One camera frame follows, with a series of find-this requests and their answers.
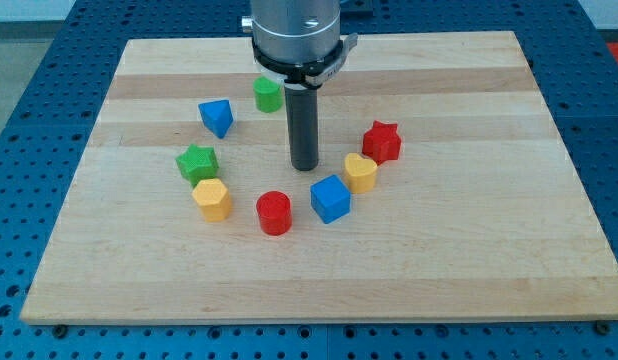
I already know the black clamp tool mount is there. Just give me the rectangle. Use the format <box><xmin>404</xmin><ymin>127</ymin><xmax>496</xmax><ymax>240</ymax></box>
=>
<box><xmin>252</xmin><ymin>33</ymin><xmax>358</xmax><ymax>90</ymax></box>

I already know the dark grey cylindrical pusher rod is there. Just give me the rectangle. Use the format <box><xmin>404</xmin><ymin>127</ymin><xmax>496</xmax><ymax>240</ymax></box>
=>
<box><xmin>285</xmin><ymin>87</ymin><xmax>319</xmax><ymax>171</ymax></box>

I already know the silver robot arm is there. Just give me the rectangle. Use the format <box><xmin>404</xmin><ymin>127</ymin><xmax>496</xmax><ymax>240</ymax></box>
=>
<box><xmin>242</xmin><ymin>0</ymin><xmax>358</xmax><ymax>171</ymax></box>

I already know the yellow heart block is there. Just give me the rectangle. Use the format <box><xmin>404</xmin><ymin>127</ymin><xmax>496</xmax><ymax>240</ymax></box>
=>
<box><xmin>344</xmin><ymin>153</ymin><xmax>378</xmax><ymax>194</ymax></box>

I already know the blue triangle block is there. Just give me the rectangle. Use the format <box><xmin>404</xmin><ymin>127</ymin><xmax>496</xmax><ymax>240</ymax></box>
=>
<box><xmin>198</xmin><ymin>99</ymin><xmax>234</xmax><ymax>139</ymax></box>

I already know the red star block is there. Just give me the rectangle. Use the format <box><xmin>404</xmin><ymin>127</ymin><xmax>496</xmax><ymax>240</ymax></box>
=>
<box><xmin>362</xmin><ymin>120</ymin><xmax>402</xmax><ymax>165</ymax></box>

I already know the blue cube block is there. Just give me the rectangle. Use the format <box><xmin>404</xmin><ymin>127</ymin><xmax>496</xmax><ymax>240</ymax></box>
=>
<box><xmin>310</xmin><ymin>175</ymin><xmax>351</xmax><ymax>224</ymax></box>

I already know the red cylinder block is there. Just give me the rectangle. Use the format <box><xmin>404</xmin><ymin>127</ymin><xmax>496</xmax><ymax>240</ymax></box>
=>
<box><xmin>256</xmin><ymin>191</ymin><xmax>292</xmax><ymax>236</ymax></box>

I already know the green star block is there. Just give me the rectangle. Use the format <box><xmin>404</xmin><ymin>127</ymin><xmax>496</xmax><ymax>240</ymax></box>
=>
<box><xmin>175</xmin><ymin>144</ymin><xmax>219</xmax><ymax>187</ymax></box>

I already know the yellow hexagon block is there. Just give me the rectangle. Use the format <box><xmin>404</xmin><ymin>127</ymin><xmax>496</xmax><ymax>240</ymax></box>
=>
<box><xmin>192</xmin><ymin>178</ymin><xmax>232</xmax><ymax>222</ymax></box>

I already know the wooden board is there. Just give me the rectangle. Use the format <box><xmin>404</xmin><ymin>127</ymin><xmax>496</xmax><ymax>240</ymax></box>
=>
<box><xmin>21</xmin><ymin>31</ymin><xmax>618</xmax><ymax>325</ymax></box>

